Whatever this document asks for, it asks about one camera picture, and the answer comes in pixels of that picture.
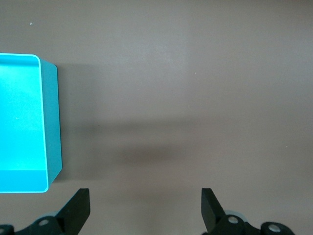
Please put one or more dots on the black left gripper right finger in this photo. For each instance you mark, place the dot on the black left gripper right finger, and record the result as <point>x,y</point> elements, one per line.
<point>210,210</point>

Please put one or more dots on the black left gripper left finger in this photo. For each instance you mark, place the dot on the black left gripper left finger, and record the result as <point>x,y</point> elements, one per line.
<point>75,210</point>

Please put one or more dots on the teal plastic storage bin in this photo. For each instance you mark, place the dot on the teal plastic storage bin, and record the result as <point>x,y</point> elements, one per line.
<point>22,117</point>

